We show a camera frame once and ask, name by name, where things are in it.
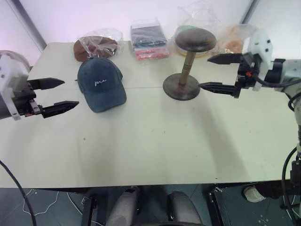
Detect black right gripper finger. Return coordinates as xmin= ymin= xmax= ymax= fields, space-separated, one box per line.
xmin=198 ymin=81 xmax=242 ymax=99
xmin=207 ymin=53 xmax=244 ymax=66

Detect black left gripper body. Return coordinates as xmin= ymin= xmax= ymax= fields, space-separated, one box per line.
xmin=12 ymin=81 xmax=45 ymax=118

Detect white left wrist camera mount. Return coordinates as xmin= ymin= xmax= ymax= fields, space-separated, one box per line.
xmin=0 ymin=55 xmax=29 ymax=121

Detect white shoe of person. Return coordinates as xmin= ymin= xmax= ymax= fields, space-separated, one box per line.
xmin=243 ymin=185 xmax=267 ymax=203

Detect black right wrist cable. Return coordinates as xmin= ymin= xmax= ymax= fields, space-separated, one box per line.
xmin=252 ymin=73 xmax=301 ymax=89

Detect green yellow hat in bag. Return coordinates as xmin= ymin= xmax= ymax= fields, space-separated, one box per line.
xmin=173 ymin=0 xmax=221 ymax=57

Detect black table leg frame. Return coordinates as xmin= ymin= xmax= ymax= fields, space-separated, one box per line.
xmin=80 ymin=188 xmax=97 ymax=226
xmin=207 ymin=186 xmax=233 ymax=226

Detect dark teal baseball cap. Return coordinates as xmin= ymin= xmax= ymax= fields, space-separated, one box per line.
xmin=77 ymin=57 xmax=127 ymax=114

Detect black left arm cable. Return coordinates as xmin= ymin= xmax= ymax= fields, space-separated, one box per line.
xmin=0 ymin=159 xmax=38 ymax=226

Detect orange items in plastic bag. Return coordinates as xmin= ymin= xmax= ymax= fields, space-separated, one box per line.
xmin=216 ymin=23 xmax=259 ymax=55

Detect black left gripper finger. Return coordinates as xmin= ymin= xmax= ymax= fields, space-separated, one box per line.
xmin=41 ymin=100 xmax=80 ymax=119
xmin=27 ymin=77 xmax=65 ymax=91

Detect brown cap in plastic bag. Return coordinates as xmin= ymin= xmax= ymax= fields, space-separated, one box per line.
xmin=73 ymin=28 xmax=125 ymax=63

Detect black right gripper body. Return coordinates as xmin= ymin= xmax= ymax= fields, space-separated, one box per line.
xmin=236 ymin=53 xmax=264 ymax=89

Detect dark grey wall strip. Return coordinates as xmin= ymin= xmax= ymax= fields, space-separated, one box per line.
xmin=8 ymin=0 xmax=48 ymax=53
xmin=239 ymin=0 xmax=259 ymax=24

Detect folded cloths in plastic bag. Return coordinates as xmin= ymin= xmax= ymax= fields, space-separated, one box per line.
xmin=130 ymin=16 xmax=171 ymax=61

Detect black right arm cable loop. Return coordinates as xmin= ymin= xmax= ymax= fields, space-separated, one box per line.
xmin=281 ymin=145 xmax=301 ymax=226

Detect dark wooden hat stand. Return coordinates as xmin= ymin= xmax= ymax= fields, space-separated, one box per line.
xmin=162 ymin=28 xmax=217 ymax=102

